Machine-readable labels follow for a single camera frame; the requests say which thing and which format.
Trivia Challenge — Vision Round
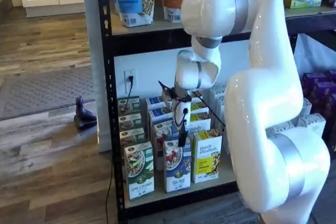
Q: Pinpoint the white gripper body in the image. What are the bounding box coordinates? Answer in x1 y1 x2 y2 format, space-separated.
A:
174 100 191 128

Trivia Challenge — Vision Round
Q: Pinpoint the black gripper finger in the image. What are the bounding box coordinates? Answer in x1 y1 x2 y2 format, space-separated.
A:
177 126 188 148

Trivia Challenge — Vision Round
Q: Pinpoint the blue white cereal box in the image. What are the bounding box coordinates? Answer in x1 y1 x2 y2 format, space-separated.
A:
153 119 181 172
162 138 192 194
148 108 176 130
145 95 169 112

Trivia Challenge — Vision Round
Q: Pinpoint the white yellow granola box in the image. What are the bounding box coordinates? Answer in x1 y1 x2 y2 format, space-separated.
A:
188 102 210 116
186 112 212 141
192 129 223 184
190 91 204 106

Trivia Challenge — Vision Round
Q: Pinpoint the white blue-speckled box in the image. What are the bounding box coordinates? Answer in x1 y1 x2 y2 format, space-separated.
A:
215 96 229 123
301 98 313 121
297 113 327 141
209 86 229 109

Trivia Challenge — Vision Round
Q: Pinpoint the green white cereal box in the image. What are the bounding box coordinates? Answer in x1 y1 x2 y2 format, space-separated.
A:
119 127 146 147
124 141 155 201
118 113 142 132
117 96 141 117

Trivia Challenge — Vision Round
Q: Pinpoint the black metal shelf rack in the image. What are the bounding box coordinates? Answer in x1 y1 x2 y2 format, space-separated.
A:
96 0 336 221

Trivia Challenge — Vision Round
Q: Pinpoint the dark blue floor figurine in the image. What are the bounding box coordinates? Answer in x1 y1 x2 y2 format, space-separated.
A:
73 97 97 131

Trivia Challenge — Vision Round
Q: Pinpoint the gray floor rug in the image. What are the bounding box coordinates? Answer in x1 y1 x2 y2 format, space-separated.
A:
0 65 96 121

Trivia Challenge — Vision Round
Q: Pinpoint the white wall outlet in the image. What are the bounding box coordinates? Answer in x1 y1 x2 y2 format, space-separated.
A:
124 69 137 94

